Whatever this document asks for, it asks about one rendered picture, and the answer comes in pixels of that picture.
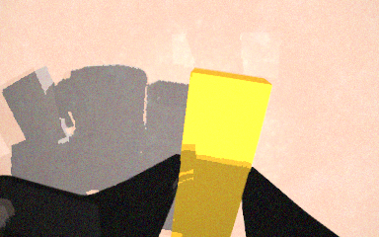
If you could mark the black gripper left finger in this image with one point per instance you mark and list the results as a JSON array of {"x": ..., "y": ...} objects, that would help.
[{"x": 136, "y": 207}]

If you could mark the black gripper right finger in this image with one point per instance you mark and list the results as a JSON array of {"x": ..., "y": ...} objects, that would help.
[{"x": 269, "y": 212}]

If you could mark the yellow bar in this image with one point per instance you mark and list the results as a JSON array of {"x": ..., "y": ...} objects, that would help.
[{"x": 224, "y": 119}]

